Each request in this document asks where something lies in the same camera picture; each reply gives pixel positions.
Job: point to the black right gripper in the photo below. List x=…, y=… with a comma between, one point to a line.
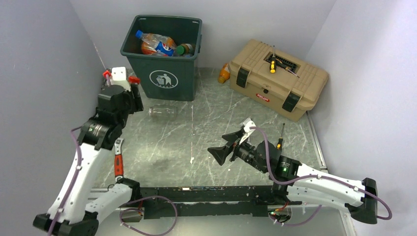
x=220, y=153

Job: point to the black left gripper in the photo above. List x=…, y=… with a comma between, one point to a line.
x=136, y=104

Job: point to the clear bottle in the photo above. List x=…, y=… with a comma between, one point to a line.
x=163, y=111

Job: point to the small red cap bottle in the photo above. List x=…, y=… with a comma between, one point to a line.
x=135, y=81

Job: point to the pepsi bottle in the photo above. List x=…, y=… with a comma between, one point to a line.
x=167, y=45

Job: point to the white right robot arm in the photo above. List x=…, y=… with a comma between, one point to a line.
x=294, y=181

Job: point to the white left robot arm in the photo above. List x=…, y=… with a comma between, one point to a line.
x=71, y=214

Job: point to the dark green trash bin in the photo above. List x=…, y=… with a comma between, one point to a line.
x=165, y=77

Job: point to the yellow black screwdriver on table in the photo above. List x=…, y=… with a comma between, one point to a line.
x=280, y=138

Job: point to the tan plastic toolbox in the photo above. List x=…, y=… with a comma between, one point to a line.
x=281, y=91

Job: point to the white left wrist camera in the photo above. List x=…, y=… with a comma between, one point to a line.
x=117, y=76

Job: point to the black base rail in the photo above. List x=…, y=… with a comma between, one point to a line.
x=254, y=200

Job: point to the red handled adjustable wrench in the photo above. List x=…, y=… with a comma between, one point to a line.
x=118, y=160

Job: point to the yellow handled screwdriver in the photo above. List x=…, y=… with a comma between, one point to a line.
x=272, y=67

